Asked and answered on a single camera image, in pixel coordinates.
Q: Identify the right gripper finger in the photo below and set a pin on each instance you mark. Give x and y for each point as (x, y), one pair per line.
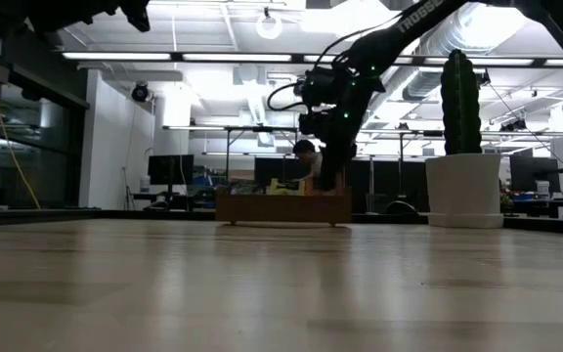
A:
(335, 168)

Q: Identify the lemon lime tea bag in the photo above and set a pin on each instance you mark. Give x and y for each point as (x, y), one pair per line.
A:
(284, 187)

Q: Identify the blackcurrant tea bag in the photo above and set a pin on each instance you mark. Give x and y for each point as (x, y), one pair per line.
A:
(245, 188)

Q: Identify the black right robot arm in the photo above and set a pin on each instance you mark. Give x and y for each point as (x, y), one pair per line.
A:
(408, 29)

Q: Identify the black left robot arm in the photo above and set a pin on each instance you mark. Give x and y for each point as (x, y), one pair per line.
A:
(42, 12)

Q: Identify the wooden tea organizer box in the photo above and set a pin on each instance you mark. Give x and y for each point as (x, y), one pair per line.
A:
(281, 209)

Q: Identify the person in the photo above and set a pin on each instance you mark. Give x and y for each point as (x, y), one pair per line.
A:
(311, 159)

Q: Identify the long ceiling light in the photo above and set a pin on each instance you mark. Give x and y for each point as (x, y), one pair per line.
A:
(560, 62)
(236, 57)
(115, 56)
(501, 61)

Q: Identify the black office partition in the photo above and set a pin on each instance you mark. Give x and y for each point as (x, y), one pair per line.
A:
(384, 181)

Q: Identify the round clear turntable disc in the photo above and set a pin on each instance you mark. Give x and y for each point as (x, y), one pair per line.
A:
(286, 225)

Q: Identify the black office chair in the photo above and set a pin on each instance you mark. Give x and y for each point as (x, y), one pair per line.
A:
(401, 207)

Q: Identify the black round ceiling fixture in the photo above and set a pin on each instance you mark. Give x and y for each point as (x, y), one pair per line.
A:
(140, 92)

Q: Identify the brown cardboard box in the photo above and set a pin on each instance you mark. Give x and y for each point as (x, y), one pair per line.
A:
(241, 176)

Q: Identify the white round ceiling light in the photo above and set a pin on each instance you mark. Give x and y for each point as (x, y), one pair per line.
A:
(258, 27)

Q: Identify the green cactus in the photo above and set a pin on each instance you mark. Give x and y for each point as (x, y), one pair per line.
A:
(460, 102)

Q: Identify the black computer monitor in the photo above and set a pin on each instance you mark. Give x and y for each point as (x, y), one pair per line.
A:
(531, 173)
(170, 169)

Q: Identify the white bottle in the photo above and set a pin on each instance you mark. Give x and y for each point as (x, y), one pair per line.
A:
(144, 184)

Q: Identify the white cup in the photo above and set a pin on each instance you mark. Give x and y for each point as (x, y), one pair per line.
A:
(543, 189)

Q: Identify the silver ventilation duct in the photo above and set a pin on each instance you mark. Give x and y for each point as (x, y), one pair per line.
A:
(457, 34)

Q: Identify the black metal table frame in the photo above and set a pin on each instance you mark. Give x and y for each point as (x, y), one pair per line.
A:
(115, 214)

